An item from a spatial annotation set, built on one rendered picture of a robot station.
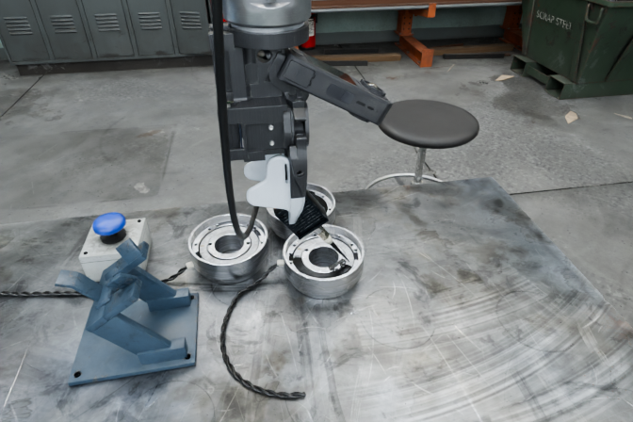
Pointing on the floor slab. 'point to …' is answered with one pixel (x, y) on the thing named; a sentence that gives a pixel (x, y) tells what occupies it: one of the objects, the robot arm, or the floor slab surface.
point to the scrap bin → (576, 34)
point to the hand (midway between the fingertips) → (296, 205)
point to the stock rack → (420, 3)
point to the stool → (427, 131)
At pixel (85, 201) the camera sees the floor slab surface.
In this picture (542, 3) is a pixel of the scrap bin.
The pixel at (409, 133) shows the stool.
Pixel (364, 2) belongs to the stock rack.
